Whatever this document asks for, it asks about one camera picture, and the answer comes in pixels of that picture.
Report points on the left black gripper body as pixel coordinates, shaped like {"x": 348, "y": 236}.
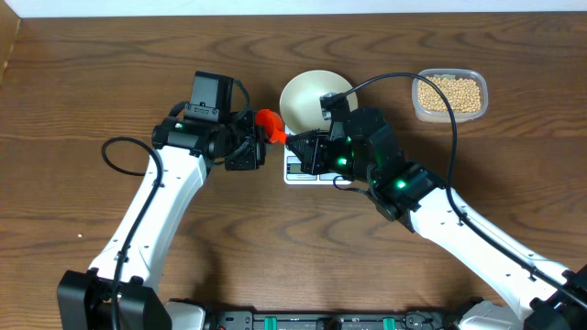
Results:
{"x": 241, "y": 140}

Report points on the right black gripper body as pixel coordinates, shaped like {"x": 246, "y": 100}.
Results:
{"x": 335, "y": 158}

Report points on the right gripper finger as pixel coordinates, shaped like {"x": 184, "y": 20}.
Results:
{"x": 310, "y": 135}
{"x": 307, "y": 151}

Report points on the red plastic measuring scoop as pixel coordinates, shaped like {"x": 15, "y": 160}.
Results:
{"x": 273, "y": 125}

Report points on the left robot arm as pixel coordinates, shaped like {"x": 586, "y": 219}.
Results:
{"x": 120, "y": 288}

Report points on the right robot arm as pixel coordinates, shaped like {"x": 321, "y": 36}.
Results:
{"x": 540, "y": 293}

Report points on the white digital kitchen scale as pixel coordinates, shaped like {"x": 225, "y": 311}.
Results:
{"x": 294, "y": 175}

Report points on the cream ceramic bowl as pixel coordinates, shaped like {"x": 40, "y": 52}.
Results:
{"x": 300, "y": 106}

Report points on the soybeans in container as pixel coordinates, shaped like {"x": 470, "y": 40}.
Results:
{"x": 464, "y": 95}

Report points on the wooden side panel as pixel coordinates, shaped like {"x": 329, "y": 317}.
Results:
{"x": 9, "y": 27}

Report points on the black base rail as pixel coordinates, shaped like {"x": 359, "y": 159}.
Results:
{"x": 330, "y": 321}

